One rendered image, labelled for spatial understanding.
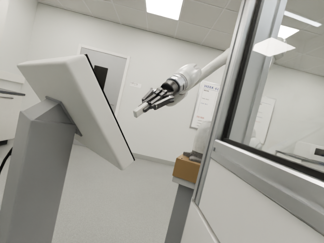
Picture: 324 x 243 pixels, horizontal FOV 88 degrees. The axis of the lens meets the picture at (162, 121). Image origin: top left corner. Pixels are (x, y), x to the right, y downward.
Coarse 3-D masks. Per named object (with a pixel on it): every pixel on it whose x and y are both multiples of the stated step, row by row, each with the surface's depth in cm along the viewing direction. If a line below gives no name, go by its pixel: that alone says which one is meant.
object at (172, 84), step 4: (168, 80) 74; (164, 84) 73; (168, 84) 71; (172, 84) 72; (164, 88) 74; (168, 88) 73; (172, 88) 71; (176, 88) 73; (160, 92) 71; (168, 92) 71; (172, 92) 71; (176, 92) 74; (164, 96) 70; (168, 96) 71
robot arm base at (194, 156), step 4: (184, 152) 113; (188, 152) 113; (192, 152) 111; (196, 152) 108; (188, 156) 113; (192, 156) 109; (196, 156) 107; (200, 156) 106; (192, 160) 105; (196, 160) 105; (200, 160) 105
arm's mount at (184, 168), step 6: (180, 156) 111; (186, 156) 116; (180, 162) 102; (186, 162) 101; (192, 162) 100; (198, 162) 105; (174, 168) 103; (180, 168) 102; (186, 168) 101; (192, 168) 100; (198, 168) 99; (174, 174) 103; (180, 174) 102; (186, 174) 101; (192, 174) 100; (192, 180) 100
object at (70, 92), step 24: (24, 72) 62; (48, 72) 41; (72, 72) 33; (48, 96) 57; (72, 96) 39; (96, 96) 37; (48, 120) 48; (72, 120) 52; (96, 120) 39; (96, 144) 50; (120, 144) 45; (120, 168) 47
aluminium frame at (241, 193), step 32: (256, 0) 33; (224, 96) 34; (224, 128) 34; (224, 160) 29; (256, 160) 22; (288, 160) 19; (224, 192) 28; (256, 192) 21; (288, 192) 17; (320, 192) 14; (224, 224) 26; (256, 224) 20; (288, 224) 16; (320, 224) 14
